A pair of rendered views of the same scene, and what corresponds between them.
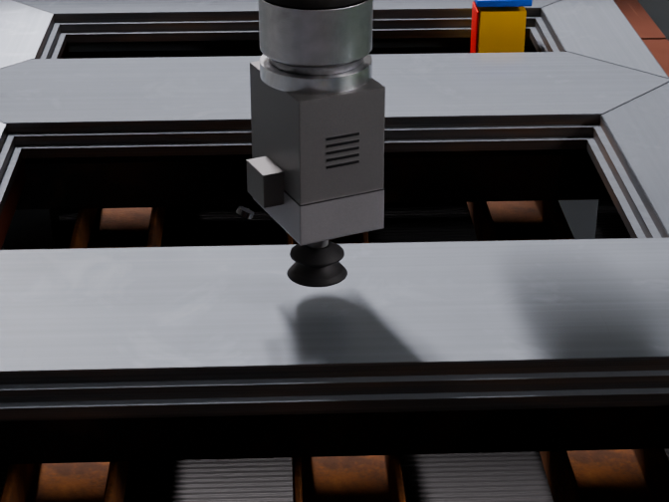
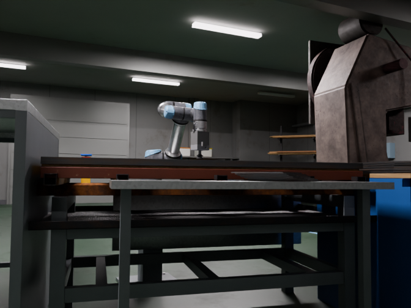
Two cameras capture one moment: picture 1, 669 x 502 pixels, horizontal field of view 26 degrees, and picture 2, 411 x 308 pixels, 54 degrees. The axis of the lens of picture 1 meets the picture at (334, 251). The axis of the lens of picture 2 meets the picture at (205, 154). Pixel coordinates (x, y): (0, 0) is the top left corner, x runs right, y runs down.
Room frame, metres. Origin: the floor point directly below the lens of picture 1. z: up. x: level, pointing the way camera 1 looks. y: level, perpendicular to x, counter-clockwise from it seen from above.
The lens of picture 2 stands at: (1.38, 2.20, 0.77)
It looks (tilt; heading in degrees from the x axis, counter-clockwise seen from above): 3 degrees up; 257
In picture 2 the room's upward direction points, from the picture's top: 1 degrees clockwise
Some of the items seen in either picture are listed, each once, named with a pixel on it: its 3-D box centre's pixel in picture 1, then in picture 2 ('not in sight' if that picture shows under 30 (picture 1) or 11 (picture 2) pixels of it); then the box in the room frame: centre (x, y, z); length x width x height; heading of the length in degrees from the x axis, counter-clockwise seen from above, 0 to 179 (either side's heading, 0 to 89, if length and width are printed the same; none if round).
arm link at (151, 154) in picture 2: not in sight; (153, 158); (1.11, -0.74, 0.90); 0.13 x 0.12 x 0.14; 4
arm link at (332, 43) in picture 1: (314, 25); (199, 126); (0.92, 0.01, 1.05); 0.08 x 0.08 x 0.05
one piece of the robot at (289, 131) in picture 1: (299, 137); (200, 139); (0.92, 0.02, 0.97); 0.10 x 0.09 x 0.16; 115
